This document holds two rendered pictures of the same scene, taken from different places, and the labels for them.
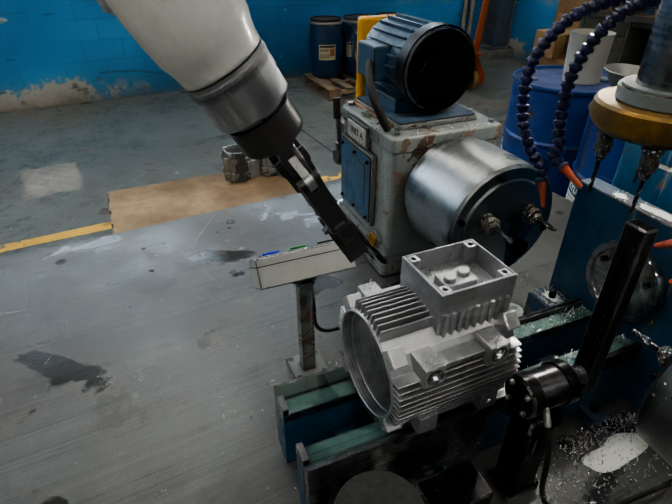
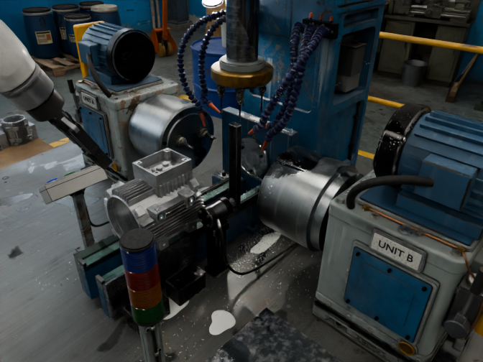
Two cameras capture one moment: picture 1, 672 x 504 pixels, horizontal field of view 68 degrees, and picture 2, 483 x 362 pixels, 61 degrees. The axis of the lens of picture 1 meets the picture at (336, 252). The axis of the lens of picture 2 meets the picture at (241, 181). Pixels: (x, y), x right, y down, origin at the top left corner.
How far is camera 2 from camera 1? 42 cm
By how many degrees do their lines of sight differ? 21
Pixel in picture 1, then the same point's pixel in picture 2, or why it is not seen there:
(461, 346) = (172, 200)
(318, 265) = (85, 181)
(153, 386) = not seen: outside the picture
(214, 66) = (16, 79)
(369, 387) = not seen: hidden behind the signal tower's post
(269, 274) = (55, 192)
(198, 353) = (11, 261)
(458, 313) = (166, 184)
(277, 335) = (65, 238)
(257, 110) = (41, 97)
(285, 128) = (56, 103)
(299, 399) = (90, 257)
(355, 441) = not seen: hidden behind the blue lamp
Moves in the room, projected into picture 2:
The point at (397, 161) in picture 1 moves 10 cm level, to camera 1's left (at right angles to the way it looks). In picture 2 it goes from (120, 114) to (90, 118)
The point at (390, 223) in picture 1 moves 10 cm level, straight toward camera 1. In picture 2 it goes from (124, 154) to (126, 166)
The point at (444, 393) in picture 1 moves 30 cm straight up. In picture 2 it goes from (168, 225) to (157, 117)
